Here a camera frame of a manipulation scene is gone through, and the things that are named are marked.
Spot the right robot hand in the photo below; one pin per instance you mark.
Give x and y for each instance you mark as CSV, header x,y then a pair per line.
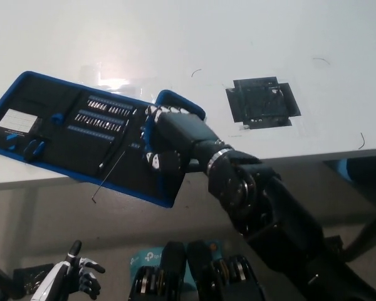
x,y
181,131

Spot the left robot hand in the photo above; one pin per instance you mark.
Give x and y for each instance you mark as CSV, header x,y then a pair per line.
x,y
53,279

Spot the blue-edged black toolkit roll case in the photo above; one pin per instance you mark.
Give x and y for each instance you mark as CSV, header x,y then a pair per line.
x,y
75,156

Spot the blue strip of screwdriver bits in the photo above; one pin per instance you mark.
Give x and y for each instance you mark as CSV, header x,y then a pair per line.
x,y
100,115
112,106
134,145

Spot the black flexible extension shaft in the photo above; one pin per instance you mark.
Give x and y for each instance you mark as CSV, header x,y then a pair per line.
x,y
111,150

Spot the black tape patch on table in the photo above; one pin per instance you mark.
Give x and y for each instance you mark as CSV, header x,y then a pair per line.
x,y
260,103

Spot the teal tp-link box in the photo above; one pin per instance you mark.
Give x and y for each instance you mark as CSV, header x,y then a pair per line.
x,y
145,257

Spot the blue round cap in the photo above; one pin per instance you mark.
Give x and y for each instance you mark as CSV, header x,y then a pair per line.
x,y
57,118

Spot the blue triangular picks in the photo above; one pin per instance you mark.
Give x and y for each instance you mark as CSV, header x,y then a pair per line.
x,y
12,142

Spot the white grid card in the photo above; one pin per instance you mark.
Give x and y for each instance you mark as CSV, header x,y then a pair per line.
x,y
17,120

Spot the blue object under table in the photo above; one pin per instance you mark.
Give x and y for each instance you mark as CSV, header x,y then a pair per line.
x,y
344,167

